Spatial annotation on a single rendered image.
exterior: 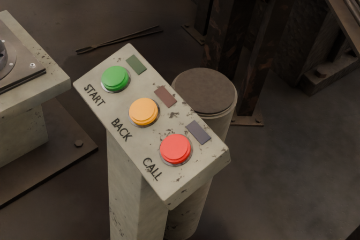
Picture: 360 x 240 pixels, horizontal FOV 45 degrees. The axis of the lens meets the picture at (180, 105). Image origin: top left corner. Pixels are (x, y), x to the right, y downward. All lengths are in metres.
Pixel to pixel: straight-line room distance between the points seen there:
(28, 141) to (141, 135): 0.70
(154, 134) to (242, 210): 0.69
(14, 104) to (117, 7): 0.85
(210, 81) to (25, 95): 0.46
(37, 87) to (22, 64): 0.07
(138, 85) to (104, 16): 1.11
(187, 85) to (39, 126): 0.58
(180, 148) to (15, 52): 0.66
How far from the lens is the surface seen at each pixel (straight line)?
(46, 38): 1.64
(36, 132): 1.24
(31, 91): 1.05
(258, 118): 1.42
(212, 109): 0.73
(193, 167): 0.56
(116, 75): 0.64
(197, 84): 0.76
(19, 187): 1.24
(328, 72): 1.58
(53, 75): 1.08
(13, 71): 1.08
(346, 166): 1.44
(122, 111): 0.62
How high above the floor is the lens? 1.07
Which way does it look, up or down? 49 degrees down
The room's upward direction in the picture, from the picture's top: 9 degrees clockwise
